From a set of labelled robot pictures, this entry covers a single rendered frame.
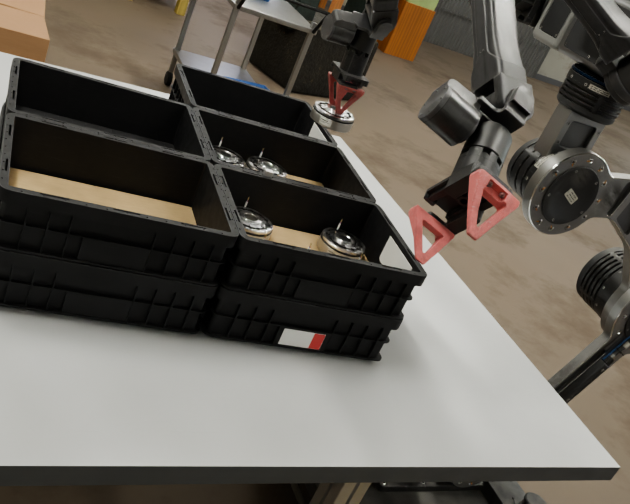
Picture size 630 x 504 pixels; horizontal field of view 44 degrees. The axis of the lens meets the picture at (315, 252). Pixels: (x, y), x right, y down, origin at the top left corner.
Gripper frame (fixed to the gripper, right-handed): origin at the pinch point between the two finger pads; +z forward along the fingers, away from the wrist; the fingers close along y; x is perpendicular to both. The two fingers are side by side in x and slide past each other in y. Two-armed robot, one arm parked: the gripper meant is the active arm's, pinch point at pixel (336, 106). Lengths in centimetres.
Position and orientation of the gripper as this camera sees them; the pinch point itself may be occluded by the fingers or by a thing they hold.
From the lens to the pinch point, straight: 188.3
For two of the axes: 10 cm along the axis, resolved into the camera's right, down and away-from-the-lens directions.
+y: 2.7, 5.2, -8.1
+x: 9.0, 1.7, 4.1
